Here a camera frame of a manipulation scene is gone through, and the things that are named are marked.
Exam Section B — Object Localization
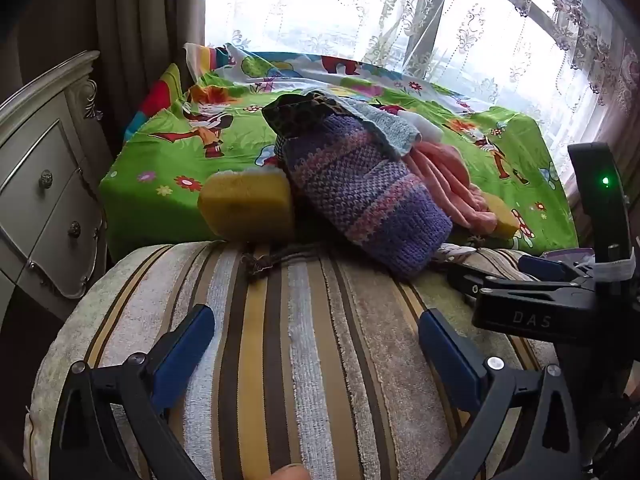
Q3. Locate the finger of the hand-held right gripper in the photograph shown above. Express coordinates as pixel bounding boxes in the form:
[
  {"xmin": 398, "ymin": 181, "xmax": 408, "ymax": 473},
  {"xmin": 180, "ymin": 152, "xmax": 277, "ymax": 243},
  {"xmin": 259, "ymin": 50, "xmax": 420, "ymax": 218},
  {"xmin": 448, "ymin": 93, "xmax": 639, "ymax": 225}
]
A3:
[
  {"xmin": 517, "ymin": 254, "xmax": 596, "ymax": 283},
  {"xmin": 446, "ymin": 264, "xmax": 543, "ymax": 305}
]

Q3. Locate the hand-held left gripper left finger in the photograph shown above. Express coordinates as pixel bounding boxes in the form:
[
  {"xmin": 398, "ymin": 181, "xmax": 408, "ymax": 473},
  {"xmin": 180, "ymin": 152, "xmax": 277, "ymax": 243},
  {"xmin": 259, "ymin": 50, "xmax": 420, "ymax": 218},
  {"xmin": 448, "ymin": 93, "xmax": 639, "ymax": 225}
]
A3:
[{"xmin": 50, "ymin": 304, "xmax": 216, "ymax": 480}]

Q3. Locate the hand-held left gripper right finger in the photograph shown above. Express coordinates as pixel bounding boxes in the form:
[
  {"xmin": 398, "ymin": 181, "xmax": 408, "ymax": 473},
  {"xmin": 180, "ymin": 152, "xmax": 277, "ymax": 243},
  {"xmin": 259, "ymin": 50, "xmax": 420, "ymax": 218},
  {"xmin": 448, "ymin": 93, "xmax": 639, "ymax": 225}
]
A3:
[{"xmin": 419, "ymin": 309, "xmax": 583, "ymax": 480}]

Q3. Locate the purple cardboard box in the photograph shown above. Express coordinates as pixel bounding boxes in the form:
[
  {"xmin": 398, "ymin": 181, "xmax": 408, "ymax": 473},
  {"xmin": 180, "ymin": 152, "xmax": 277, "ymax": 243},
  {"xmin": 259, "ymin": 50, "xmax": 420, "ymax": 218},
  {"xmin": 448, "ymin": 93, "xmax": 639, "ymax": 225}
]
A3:
[{"xmin": 540, "ymin": 247, "xmax": 596, "ymax": 266}]

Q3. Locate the pink fleece cloth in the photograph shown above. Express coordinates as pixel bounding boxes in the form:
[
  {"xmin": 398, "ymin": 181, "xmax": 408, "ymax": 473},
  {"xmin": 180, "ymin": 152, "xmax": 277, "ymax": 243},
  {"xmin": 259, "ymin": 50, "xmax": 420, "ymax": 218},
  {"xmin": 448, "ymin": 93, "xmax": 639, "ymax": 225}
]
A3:
[{"xmin": 407, "ymin": 140, "xmax": 501, "ymax": 231}]

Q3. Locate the large yellow sponge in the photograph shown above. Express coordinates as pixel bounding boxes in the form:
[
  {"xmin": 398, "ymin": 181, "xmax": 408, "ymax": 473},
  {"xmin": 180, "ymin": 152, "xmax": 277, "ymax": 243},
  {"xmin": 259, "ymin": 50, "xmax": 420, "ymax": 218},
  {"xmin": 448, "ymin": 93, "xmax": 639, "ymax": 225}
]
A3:
[{"xmin": 197, "ymin": 167, "xmax": 296, "ymax": 243}]

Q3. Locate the white fluffy cloth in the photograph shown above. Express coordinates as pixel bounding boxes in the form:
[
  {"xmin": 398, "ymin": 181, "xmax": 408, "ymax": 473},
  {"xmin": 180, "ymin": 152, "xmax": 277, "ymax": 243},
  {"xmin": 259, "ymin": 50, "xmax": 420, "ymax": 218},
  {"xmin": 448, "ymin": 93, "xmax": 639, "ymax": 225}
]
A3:
[{"xmin": 400, "ymin": 110, "xmax": 445, "ymax": 143}]

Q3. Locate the light blue towel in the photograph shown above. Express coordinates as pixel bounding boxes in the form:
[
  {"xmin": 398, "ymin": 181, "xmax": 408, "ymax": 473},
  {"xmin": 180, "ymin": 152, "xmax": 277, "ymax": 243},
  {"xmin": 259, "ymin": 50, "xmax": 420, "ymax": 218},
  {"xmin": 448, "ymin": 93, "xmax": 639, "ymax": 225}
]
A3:
[{"xmin": 345, "ymin": 97, "xmax": 421, "ymax": 158}]

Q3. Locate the person's left hand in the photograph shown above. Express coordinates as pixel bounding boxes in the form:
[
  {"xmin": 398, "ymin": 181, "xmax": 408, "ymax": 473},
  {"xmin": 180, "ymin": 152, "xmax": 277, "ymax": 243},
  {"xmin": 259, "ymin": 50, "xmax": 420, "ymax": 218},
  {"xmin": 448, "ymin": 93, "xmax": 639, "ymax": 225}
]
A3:
[{"xmin": 270, "ymin": 462, "xmax": 308, "ymax": 480}]

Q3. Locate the small yellow sponge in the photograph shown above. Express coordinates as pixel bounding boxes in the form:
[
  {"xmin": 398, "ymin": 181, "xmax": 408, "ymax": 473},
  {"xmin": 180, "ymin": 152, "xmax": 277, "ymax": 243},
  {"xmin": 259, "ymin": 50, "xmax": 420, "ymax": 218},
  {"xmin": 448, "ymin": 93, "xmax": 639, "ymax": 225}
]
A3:
[{"xmin": 482, "ymin": 195, "xmax": 522, "ymax": 238}]

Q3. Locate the striped towelling cushion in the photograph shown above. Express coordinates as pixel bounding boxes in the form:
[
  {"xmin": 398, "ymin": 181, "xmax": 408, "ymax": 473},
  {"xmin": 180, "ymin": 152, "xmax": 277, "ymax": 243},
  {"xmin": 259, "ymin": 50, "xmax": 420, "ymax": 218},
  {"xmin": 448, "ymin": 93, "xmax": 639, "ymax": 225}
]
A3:
[{"xmin": 22, "ymin": 240, "xmax": 566, "ymax": 480}]

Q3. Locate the purple pink knitted cloth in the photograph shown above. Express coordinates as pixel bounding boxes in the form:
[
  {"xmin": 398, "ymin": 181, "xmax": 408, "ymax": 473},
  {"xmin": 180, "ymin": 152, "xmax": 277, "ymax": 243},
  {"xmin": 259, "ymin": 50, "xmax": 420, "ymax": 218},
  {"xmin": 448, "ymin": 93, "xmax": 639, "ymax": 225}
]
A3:
[{"xmin": 274, "ymin": 112, "xmax": 453, "ymax": 281}]

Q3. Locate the green cartoon printed bedsheet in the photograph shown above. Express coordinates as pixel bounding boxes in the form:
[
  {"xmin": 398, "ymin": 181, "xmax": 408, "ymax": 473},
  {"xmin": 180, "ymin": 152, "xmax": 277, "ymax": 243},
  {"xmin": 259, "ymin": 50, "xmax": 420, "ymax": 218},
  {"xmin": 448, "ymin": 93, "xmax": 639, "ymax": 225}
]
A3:
[{"xmin": 97, "ymin": 42, "xmax": 581, "ymax": 261}]

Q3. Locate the embroidered brown curtain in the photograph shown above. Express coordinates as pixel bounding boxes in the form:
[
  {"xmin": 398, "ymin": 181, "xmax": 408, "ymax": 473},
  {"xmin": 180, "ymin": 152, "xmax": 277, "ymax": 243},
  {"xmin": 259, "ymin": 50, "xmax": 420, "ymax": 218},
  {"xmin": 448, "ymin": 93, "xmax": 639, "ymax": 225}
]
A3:
[{"xmin": 565, "ymin": 0, "xmax": 640, "ymax": 231}]

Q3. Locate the white carved dresser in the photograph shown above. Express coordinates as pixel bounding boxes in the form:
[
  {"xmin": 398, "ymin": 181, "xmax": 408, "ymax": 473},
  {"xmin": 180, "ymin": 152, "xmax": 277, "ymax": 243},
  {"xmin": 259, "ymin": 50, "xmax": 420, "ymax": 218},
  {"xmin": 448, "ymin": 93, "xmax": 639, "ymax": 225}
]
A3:
[{"xmin": 0, "ymin": 50, "xmax": 113, "ymax": 321}]

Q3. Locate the white lace curtain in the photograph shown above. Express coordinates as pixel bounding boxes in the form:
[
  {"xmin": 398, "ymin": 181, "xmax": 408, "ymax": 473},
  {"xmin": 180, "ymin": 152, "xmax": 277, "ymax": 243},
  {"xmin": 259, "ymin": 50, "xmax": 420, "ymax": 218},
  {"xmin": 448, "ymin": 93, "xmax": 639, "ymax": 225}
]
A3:
[{"xmin": 205, "ymin": 0, "xmax": 626, "ymax": 176}]

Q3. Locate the plain brown curtain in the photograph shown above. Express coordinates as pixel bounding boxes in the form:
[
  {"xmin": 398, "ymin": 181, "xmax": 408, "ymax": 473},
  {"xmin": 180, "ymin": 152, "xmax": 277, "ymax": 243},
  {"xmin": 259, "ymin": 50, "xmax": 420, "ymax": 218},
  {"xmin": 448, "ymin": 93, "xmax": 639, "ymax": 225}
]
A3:
[{"xmin": 15, "ymin": 0, "xmax": 208, "ymax": 176}]

